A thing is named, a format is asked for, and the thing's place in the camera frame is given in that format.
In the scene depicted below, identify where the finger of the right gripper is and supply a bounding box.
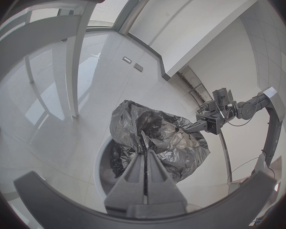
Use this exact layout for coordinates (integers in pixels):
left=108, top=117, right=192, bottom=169
left=185, top=120, right=207, bottom=133

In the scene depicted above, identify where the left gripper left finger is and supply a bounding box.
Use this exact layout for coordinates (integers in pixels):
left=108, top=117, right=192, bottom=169
left=104, top=150, right=147, bottom=216

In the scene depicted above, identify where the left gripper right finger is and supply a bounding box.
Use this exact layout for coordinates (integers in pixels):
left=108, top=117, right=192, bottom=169
left=146, top=150, right=188, bottom=220

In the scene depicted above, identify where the black plastic bag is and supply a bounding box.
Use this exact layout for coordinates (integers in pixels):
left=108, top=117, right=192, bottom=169
left=110, top=100, right=210, bottom=184

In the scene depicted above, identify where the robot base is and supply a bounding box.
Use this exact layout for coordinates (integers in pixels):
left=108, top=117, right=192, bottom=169
left=228, top=155, right=284, bottom=226

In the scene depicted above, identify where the white trash bin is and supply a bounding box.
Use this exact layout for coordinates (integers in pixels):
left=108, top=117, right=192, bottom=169
left=94, top=137, right=202, bottom=210

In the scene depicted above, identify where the white chair with grey seat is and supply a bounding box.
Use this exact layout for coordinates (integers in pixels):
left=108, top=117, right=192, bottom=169
left=0, top=0, right=108, bottom=138

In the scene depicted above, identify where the window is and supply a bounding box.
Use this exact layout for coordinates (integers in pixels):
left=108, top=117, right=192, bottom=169
left=0, top=0, right=156, bottom=36

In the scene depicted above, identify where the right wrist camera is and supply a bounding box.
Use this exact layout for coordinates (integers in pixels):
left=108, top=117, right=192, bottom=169
left=203, top=100, right=217, bottom=113

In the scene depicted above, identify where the black cable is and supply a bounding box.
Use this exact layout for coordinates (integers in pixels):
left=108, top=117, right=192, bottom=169
left=226, top=156, right=263, bottom=188

